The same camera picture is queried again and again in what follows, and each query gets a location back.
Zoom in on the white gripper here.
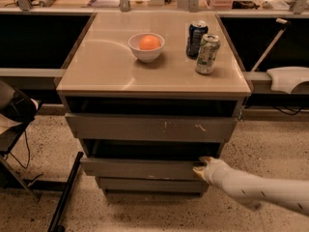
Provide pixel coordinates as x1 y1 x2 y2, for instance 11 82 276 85
193 156 232 188

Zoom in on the grey drawer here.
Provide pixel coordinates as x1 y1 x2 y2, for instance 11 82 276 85
96 177 208 193
81 140 223 181
66 113 237 143

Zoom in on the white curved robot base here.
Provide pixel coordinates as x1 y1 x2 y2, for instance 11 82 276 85
267 67 309 94

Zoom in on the grey bottom drawer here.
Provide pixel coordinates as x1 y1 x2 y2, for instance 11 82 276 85
96 177 208 193

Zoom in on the grey drawer cabinet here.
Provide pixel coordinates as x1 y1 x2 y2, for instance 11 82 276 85
54 11 252 198

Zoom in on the grey top drawer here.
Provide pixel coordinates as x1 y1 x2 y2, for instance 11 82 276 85
66 113 237 143

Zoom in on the green white soda can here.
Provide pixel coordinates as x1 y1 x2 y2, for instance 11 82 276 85
195 34 221 74

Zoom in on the white bowl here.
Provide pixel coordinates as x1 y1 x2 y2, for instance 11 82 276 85
128 33 165 63

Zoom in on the orange fruit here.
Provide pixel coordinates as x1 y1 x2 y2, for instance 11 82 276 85
139 35 161 50

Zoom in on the blue soda can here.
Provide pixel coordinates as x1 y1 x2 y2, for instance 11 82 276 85
186 20 209 58

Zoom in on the black metal stand leg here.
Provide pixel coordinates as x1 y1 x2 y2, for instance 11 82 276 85
47 152 83 232

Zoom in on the white stick with tip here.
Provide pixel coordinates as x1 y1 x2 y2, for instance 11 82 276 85
251 17 291 72

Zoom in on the black chair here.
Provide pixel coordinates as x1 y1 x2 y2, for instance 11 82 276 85
0 80 42 201

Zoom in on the black cable on floor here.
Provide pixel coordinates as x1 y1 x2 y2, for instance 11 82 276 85
8 130 31 170

